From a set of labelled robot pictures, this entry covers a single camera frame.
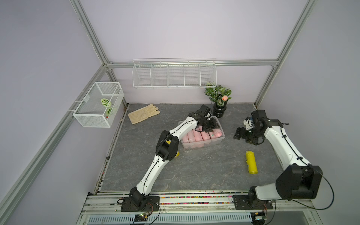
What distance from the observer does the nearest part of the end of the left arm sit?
79 cm

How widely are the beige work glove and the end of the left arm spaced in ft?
1.49

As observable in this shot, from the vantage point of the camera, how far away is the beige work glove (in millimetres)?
1139
